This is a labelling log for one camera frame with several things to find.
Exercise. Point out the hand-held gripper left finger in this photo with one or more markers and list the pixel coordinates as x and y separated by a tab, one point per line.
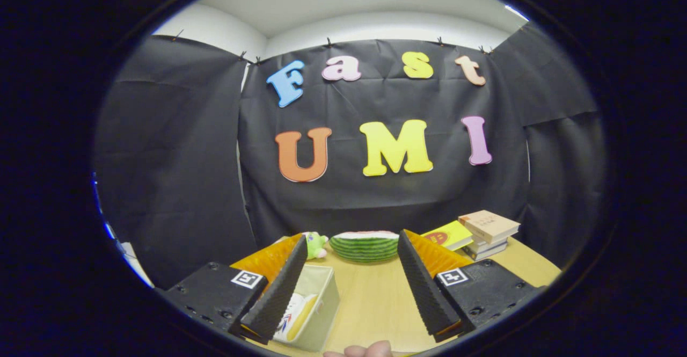
279	292

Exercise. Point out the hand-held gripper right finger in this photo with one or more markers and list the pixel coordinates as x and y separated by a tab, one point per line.
421	292

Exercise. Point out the white canvas shoe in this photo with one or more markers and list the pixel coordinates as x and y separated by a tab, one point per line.
287	311

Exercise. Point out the beige fabric storage box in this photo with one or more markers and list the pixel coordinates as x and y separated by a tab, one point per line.
322	314

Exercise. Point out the pink and green plush toy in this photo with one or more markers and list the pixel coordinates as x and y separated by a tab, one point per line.
316	244

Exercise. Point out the yellow book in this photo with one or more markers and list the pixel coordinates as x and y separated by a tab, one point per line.
456	233

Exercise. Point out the watermelon slice plush pillow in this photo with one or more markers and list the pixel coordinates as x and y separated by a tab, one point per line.
365	249

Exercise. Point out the blue-grey book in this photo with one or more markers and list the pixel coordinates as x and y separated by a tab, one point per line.
485	255

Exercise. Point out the white book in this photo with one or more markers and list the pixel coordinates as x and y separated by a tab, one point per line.
491	247

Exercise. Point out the beige book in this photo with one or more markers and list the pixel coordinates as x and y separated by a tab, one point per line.
488	225

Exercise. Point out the ceiling light panel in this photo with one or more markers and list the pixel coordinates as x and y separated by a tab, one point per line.
516	12

